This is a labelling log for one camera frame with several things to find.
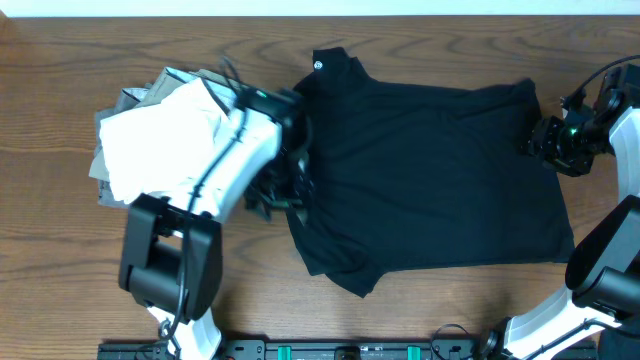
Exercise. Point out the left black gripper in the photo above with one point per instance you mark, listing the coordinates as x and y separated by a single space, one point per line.
300 202

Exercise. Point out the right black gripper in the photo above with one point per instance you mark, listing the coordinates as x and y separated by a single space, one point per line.
545 138

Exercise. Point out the black t-shirt with logo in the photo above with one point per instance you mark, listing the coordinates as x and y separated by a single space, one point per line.
409 177

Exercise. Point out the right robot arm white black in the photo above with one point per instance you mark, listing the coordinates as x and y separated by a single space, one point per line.
601 289

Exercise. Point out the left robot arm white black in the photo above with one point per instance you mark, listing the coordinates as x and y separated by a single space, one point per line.
172 256

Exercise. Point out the beige folded trousers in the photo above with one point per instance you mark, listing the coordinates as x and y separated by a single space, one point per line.
151 94

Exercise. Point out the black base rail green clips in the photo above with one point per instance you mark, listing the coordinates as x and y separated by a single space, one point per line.
260 350

